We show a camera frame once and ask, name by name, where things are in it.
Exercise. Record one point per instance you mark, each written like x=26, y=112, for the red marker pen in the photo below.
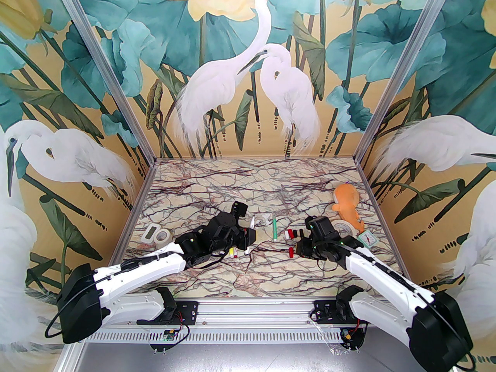
x=252, y=223

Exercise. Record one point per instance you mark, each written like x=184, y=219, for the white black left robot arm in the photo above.
x=135, y=266

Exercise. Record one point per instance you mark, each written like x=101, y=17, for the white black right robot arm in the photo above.
x=387, y=277

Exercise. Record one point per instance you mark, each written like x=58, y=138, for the green pen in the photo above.
x=274, y=229

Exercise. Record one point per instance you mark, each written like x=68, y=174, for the white tape roll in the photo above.
x=163, y=238
x=345, y=226

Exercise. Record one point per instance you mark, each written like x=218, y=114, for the orange plush toy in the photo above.
x=345, y=202

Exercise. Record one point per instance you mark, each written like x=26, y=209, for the white digital timer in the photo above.
x=150, y=233

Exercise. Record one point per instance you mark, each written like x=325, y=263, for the slotted aluminium strip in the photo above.
x=252, y=335

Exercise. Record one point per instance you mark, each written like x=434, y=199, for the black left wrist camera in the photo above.
x=239, y=209

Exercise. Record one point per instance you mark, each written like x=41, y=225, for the aluminium front frame rail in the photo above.
x=252, y=312

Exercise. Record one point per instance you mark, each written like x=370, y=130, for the grey metal base plate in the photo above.
x=232, y=359

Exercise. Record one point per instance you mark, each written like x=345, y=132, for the aluminium frame post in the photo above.
x=110, y=72
x=400, y=72

